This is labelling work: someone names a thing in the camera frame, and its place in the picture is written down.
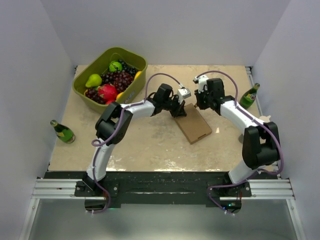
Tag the red dragon fruit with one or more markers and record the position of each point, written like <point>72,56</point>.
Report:
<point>107,92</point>

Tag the green pear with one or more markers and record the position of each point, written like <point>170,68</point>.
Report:
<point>94,80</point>

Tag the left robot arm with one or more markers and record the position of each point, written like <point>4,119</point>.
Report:
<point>113,124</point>

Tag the green glass bottle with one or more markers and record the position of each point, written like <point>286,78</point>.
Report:
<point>64,133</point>
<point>249,97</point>

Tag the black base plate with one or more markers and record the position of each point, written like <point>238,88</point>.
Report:
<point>163,188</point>

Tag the dark blue grape bunch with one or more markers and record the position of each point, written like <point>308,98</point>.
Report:
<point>127,68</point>

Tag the green glass bottle right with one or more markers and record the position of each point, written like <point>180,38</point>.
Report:
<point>249,97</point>

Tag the brown cardboard express box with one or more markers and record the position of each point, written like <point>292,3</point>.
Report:
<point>193,125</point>

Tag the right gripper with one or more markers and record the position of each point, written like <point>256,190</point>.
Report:
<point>198,97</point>

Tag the yellow fruit at basket edge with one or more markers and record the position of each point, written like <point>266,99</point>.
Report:
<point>137,75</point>

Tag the small dark grape bunch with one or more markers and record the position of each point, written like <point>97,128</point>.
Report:
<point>92,94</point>

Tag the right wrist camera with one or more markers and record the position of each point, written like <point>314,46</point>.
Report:
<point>201,81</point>

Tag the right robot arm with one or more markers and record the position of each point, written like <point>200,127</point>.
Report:
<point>260,146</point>

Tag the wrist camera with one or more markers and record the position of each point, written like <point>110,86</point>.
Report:
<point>201,81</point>
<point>183,93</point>

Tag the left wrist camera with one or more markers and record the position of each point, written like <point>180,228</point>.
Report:
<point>183,93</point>

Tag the green apple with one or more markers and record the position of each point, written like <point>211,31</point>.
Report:
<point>115,66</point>

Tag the red grape bunch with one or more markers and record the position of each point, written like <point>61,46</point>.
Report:
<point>119,79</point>

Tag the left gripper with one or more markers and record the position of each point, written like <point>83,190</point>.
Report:
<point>179,111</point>

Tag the olive green plastic basket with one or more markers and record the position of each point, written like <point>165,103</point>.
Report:
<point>100,66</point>

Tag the green glass bottle left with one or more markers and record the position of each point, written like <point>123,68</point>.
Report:
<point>64,133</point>

